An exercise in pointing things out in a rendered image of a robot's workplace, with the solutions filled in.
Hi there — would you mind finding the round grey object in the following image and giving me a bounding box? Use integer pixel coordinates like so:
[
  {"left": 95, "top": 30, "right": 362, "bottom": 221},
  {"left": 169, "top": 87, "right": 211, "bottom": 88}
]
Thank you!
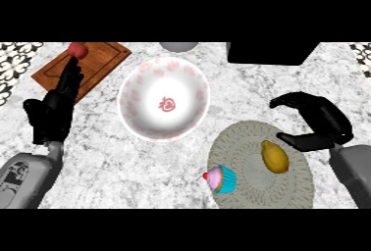
[{"left": 160, "top": 42, "right": 200, "bottom": 54}]

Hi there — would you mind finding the red apple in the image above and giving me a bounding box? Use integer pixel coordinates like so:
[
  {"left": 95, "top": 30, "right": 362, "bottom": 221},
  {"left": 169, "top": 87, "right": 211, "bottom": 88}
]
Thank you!
[{"left": 67, "top": 42, "right": 90, "bottom": 61}]

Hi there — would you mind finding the yellow lemon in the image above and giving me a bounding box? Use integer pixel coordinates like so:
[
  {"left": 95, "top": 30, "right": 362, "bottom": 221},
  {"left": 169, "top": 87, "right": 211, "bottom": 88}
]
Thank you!
[{"left": 260, "top": 139, "right": 290, "bottom": 175}]

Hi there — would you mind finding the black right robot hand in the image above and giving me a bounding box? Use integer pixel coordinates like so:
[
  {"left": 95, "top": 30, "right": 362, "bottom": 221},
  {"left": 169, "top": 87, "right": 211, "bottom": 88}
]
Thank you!
[{"left": 268, "top": 91, "right": 355, "bottom": 153}]

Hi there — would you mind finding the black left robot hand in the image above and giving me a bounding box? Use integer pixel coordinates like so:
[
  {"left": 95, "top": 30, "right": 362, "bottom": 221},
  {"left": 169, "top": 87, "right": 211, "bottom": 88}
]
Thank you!
[{"left": 22, "top": 56, "right": 86, "bottom": 145}]

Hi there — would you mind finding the pink cupcake with blue wrapper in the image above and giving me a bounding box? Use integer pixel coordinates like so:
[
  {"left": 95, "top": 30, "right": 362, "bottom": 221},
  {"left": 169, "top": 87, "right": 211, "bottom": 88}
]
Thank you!
[{"left": 201, "top": 164, "right": 238, "bottom": 195}]

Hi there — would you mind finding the black box appliance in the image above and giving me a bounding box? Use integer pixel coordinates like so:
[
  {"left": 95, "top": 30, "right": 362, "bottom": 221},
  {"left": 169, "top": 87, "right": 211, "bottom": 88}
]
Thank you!
[{"left": 225, "top": 42, "right": 322, "bottom": 67}]

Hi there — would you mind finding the round grey woven placemat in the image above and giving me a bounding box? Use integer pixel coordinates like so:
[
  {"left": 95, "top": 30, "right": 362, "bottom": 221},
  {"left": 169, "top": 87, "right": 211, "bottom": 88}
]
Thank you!
[{"left": 207, "top": 120, "right": 316, "bottom": 210}]

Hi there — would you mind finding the brown wooden cutting board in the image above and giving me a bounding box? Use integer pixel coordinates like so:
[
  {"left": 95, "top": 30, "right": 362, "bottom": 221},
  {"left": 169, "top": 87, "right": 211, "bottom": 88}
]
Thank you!
[{"left": 31, "top": 42, "right": 133, "bottom": 105}]

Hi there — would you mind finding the white bowl with pink print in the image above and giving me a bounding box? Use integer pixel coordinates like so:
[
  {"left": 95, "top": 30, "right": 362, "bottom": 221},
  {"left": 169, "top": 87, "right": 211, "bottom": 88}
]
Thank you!
[{"left": 117, "top": 56, "right": 211, "bottom": 143}]

